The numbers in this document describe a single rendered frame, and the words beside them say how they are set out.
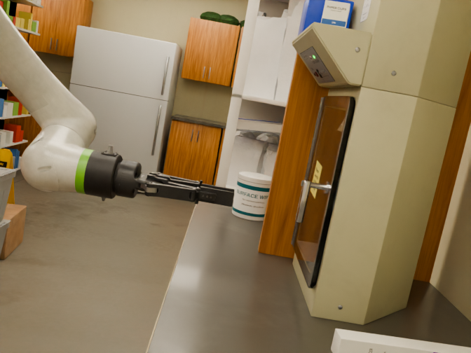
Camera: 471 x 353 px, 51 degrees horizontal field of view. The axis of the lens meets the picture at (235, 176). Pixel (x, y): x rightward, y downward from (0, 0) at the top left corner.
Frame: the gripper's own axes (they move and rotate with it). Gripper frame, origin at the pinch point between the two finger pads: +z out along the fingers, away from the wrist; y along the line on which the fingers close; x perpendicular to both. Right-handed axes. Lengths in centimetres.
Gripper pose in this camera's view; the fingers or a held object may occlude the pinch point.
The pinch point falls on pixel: (216, 195)
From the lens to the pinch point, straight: 102.8
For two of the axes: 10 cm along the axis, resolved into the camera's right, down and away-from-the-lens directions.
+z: 9.8, 1.8, 0.3
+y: 0.0, -1.8, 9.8
